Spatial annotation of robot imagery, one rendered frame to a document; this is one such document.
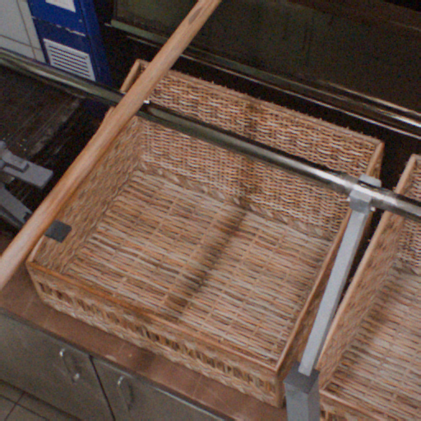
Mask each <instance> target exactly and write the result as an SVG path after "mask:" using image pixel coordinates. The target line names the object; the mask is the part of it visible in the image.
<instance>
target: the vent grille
mask: <svg viewBox="0 0 421 421"><path fill-rule="evenodd" d="M44 44H45V48H46V50H47V54H48V56H49V61H50V62H51V64H52V65H54V66H56V67H60V68H62V69H64V71H67V72H71V73H73V74H77V75H79V76H83V77H85V78H87V79H90V80H92V81H95V78H94V74H93V70H92V66H91V64H90V58H89V55H88V54H85V53H82V52H79V51H76V50H74V49H70V48H67V46H65V47H64V45H61V44H58V43H55V42H53V41H51V40H47V39H44Z"/></svg>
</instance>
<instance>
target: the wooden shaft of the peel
mask: <svg viewBox="0 0 421 421"><path fill-rule="evenodd" d="M220 1H221V0H199V1H198V2H197V4H196V6H195V7H194V8H193V9H192V10H191V12H190V13H189V14H188V16H187V17H186V18H185V20H184V21H183V23H182V24H180V25H179V26H178V28H177V29H176V31H175V32H174V33H173V35H172V36H171V37H170V39H169V40H168V42H167V43H166V44H165V45H164V47H163V48H162V49H161V50H160V51H159V52H158V54H157V55H156V56H155V58H154V59H153V60H152V62H151V63H150V65H149V66H148V67H147V68H146V70H145V71H144V72H143V74H142V75H141V77H140V78H138V79H137V81H136V82H135V84H134V85H133V86H132V88H131V89H130V90H129V91H128V92H127V93H126V96H125V97H124V98H123V100H122V101H121V102H120V104H118V105H117V107H116V108H115V109H114V110H113V112H112V113H111V114H110V115H109V118H108V119H107V120H106V121H105V123H104V124H103V126H102V127H101V128H100V129H99V130H98V131H97V132H96V134H94V135H93V137H92V139H91V140H90V142H89V143H88V144H87V146H86V147H85V149H84V150H83V151H82V152H81V153H80V154H79V156H78V157H77V158H76V160H75V161H74V162H73V163H72V165H71V166H70V168H69V169H68V170H67V172H66V173H65V174H64V175H63V176H62V177H61V179H60V180H59V182H58V184H57V185H56V187H54V188H53V189H52V191H51V192H50V193H49V194H48V195H47V196H46V198H45V199H44V201H43V203H42V204H41V205H40V207H39V208H38V210H37V211H36V212H35V213H34V214H33V215H32V216H31V217H30V218H29V219H28V221H27V222H26V223H25V226H24V227H23V229H22V230H21V231H20V233H19V234H18V235H17V236H16V237H15V238H14V240H13V241H12V243H11V244H9V245H8V247H7V249H6V250H5V252H4V253H3V254H2V255H1V256H0V292H1V291H2V288H3V287H4V285H5V284H6V283H7V282H8V281H9V280H10V279H11V278H12V277H13V275H14V274H15V273H16V271H17V270H18V267H19V266H20V265H21V263H22V262H23V261H24V260H25V259H26V257H27V256H28V255H29V253H30V252H31V250H32V249H34V248H35V245H36V244H37V242H38V241H39V240H40V239H41V238H42V237H43V235H44V234H45V232H46V231H47V230H48V228H49V227H50V225H51V224H52V223H53V221H54V220H55V219H56V218H57V217H58V216H59V214H60V213H61V212H62V210H63V209H64V207H65V206H66V205H67V203H68V202H69V200H70V199H71V198H72V196H73V195H74V193H75V192H76V191H78V189H79V188H80V187H81V185H82V184H83V182H84V181H85V180H86V178H87V177H88V175H89V174H90V172H91V171H92V170H93V169H94V167H95V166H96V165H97V164H98V163H99V162H100V160H101V159H102V157H103V156H104V154H105V153H106V152H107V150H108V149H109V148H110V146H111V145H112V144H113V143H114V142H115V140H116V138H117V137H118V135H120V134H121V132H122V131H123V129H124V128H125V127H126V126H127V125H128V124H129V122H130V121H131V120H132V117H133V116H134V114H135V113H136V111H137V110H138V109H139V108H140V107H141V106H142V105H143V104H144V103H145V102H146V100H147V99H148V97H149V95H150V93H151V92H152V91H153V89H154V88H155V87H156V86H157V85H158V84H159V82H160V81H162V79H163V78H164V76H165V75H166V73H167V71H168V70H169V69H170V68H171V67H172V65H173V64H174V63H175V61H176V60H177V59H178V57H179V56H180V54H181V53H183V50H184V49H185V48H186V47H187V46H188V44H189V43H190V42H191V40H192V39H193V38H194V36H195V35H196V34H197V32H198V31H199V29H200V28H201V26H202V25H204V24H205V22H206V21H207V19H208V18H209V17H210V16H211V14H212V13H213V11H214V10H215V9H216V8H217V7H218V5H219V4H220Z"/></svg>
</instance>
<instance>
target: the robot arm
mask: <svg viewBox="0 0 421 421"><path fill-rule="evenodd" d="M5 147H6V144H5V143H4V142H2V141H0V170H1V169H2V168H3V167H4V166H5V167H4V168H3V169H2V171H3V172H4V173H5V174H8V175H11V176H12V177H14V178H18V179H20V181H21V180H22V182H24V183H28V184H29V185H31V186H35V187H37V188H40V189H43V188H44V187H45V186H46V184H47V183H48V182H49V180H50V179H51V177H52V176H53V172H52V171H50V170H48V169H45V168H43V167H40V166H38V165H37V164H33V163H31V162H28V161H26V160H23V159H22V158H21V157H18V156H16V155H13V154H12V153H11V152H10V151H9V150H5ZM35 212H36V210H35V211H34V213H35ZM34 213H32V212H31V211H30V210H28V209H27V208H26V207H25V206H23V205H22V204H21V202H20V201H19V200H17V199H16V198H15V197H14V196H13V195H12V194H11V193H9V192H8V191H7V190H5V188H4V184H3V183H1V182H0V217H2V218H3V219H4V220H6V221H7V222H8V223H11V224H12V225H13V226H14V227H16V228H17V229H19V230H20V231H21V230H22V229H23V227H24V226H25V223H26V222H27V221H28V219H29V218H30V217H31V216H32V215H33V214H34ZM71 231H72V227H71V226H70V225H67V224H66V223H64V222H62V221H60V220H57V219H55V220H54V221H53V223H52V224H51V225H50V227H49V228H48V230H47V231H46V232H45V234H44V236H46V237H49V238H51V239H53V240H57V241H59V242H60V243H62V242H63V241H64V239H65V238H66V237H67V236H68V235H69V233H70V232H71Z"/></svg>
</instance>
